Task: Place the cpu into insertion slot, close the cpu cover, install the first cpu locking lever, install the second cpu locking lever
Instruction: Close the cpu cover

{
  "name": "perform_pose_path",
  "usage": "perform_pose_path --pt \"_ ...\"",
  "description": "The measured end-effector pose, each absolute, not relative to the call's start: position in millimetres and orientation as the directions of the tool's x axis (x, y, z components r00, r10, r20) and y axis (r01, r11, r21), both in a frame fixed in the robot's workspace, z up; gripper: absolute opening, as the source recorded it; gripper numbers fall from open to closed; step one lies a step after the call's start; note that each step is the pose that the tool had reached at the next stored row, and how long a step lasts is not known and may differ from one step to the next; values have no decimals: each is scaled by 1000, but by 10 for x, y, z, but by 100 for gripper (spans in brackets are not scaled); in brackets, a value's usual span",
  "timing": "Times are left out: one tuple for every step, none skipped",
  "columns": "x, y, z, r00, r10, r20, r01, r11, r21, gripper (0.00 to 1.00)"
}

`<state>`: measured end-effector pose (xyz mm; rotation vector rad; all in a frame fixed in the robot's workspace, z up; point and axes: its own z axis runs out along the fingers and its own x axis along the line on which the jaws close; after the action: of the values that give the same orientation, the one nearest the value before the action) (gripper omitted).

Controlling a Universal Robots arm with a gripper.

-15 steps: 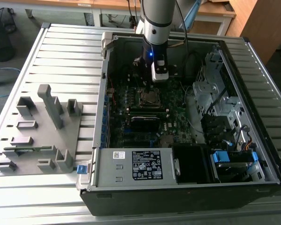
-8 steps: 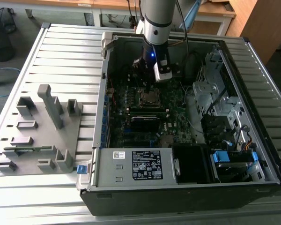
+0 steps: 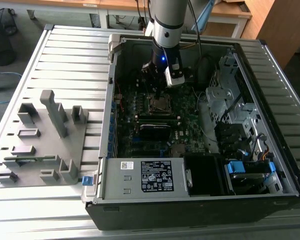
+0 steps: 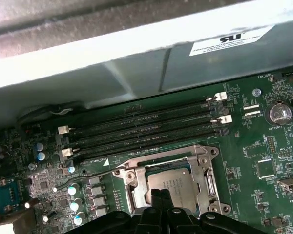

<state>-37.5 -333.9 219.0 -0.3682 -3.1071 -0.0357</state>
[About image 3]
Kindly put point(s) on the CPU socket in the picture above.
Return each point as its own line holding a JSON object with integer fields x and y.
{"x": 150, "y": 112}

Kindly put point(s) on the RAM slot black clips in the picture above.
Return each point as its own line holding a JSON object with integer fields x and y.
{"x": 157, "y": 115}
{"x": 157, "y": 120}

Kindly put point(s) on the RAM slot white clips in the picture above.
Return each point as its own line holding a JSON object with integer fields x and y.
{"x": 157, "y": 122}
{"x": 157, "y": 117}

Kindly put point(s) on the silver metal drive cage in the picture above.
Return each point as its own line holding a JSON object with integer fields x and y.
{"x": 216, "y": 96}

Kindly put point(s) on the black graphics card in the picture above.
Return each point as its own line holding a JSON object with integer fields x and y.
{"x": 155, "y": 132}

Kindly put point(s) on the green motherboard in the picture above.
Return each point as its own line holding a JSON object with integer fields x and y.
{"x": 190, "y": 130}

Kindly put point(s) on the small wooden desk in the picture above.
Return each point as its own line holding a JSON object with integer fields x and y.
{"x": 227, "y": 12}

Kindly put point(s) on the brown chipset heat sink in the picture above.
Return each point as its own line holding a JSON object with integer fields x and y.
{"x": 178, "y": 150}

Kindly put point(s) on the long wooden desk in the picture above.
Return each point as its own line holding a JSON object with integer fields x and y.
{"x": 65, "y": 2}

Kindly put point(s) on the black plastic shroud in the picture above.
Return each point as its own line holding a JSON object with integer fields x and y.
{"x": 205, "y": 175}

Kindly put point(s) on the gray power supply unit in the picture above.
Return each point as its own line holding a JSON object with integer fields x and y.
{"x": 115, "y": 180}

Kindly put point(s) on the wooden cabinet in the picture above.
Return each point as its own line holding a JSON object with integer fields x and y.
{"x": 285, "y": 25}

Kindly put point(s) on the hard disk in blue carrier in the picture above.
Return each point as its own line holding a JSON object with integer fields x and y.
{"x": 236, "y": 167}

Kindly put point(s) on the blue case latch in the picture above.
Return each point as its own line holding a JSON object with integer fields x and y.
{"x": 87, "y": 181}

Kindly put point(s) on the gray parts rack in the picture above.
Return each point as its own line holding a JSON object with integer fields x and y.
{"x": 47, "y": 150}

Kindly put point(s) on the black waste bin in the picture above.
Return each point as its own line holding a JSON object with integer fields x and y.
{"x": 2, "y": 53}

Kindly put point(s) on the black PC case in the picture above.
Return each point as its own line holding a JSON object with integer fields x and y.
{"x": 165, "y": 217}

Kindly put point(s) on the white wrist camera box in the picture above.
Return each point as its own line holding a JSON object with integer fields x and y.
{"x": 175, "y": 81}

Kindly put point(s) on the black drive bay bracket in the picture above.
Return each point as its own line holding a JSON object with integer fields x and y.
{"x": 230, "y": 140}

